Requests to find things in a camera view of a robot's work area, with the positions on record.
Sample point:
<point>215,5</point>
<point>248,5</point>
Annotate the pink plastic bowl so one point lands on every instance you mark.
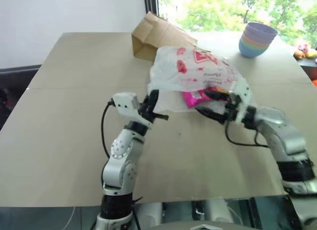
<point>243,35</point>

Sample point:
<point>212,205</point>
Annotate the orange plush toy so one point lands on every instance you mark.
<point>299,55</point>

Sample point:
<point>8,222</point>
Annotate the black window frame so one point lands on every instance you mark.
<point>151,4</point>

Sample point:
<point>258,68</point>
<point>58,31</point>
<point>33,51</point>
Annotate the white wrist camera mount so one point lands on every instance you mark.
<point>123,101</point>
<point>244,91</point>

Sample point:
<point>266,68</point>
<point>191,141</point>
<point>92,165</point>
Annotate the white red-printed plastic bag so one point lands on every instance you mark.
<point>193,71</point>

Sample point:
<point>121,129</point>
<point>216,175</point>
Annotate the dark grey rounded cover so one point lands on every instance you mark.
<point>198,225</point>

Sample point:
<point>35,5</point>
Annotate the pink plush toy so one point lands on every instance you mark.
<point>303,47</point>

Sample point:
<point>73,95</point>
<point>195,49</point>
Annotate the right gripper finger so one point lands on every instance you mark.
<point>218,95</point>
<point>210,114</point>

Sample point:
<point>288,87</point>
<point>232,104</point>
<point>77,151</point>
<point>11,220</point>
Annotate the blue plastic bowl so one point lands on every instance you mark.
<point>250,52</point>

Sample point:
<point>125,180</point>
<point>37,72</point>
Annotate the brown paper bag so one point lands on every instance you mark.
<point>153,34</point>

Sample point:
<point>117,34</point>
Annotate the silver robot torso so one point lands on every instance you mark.
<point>223,210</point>

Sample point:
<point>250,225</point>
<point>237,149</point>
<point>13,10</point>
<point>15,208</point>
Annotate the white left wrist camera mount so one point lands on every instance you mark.
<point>123,101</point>

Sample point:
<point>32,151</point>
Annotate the dark side shelf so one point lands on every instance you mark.
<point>309,66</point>

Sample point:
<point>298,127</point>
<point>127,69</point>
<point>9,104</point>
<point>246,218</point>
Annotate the pink snack packet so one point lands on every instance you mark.
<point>193,98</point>

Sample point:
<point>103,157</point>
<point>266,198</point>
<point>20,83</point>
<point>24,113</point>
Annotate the peach plastic bowl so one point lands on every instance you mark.
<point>242,39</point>

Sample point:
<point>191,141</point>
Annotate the green plastic bowl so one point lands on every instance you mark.
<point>241,42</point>

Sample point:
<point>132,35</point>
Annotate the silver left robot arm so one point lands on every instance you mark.
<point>119,165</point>

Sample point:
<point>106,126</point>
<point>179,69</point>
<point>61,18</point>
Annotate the purple plastic bowl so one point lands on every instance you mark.
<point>260,29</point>

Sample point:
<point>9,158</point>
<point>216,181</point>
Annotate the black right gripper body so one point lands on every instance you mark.
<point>232,108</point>

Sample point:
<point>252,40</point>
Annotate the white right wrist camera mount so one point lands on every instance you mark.
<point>244,91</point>

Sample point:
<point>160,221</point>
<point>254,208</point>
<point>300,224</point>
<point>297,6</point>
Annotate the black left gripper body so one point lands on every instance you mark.
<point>146,108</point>

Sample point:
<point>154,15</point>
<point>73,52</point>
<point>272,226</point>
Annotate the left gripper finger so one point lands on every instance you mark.
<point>159,116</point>
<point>154,98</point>

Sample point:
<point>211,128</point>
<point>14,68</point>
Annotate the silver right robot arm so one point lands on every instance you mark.
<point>284,138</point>

